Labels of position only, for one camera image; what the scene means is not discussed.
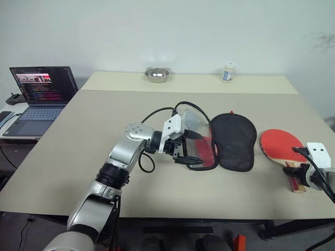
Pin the stainless steel bowl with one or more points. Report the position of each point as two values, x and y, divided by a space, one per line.
157 75

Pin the dark rounded shape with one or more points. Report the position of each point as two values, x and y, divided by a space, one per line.
213 243
153 244

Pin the orange object under table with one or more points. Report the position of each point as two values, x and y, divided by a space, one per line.
239 241

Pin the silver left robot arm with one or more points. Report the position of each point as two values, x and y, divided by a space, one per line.
123 154

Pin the red table tennis paddle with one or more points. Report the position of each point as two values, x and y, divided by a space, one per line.
277 142

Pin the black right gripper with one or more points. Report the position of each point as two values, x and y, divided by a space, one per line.
303 175

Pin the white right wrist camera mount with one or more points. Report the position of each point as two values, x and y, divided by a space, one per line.
319 155

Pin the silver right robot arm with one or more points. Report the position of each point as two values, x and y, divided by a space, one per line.
328 179

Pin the black remote controller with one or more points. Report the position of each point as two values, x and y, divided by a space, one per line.
15 99

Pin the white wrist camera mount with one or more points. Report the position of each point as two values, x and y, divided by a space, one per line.
319 155
172 125

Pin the black smartphone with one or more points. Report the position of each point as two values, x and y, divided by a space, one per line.
5 116

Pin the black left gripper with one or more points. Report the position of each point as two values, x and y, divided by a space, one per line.
174 147

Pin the open grey laptop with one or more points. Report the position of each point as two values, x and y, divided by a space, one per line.
39 104

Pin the small white bottle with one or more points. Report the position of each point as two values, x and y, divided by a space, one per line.
228 73

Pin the black red paddle case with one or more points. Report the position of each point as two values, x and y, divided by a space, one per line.
233 141

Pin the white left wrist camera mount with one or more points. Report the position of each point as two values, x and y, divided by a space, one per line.
172 125

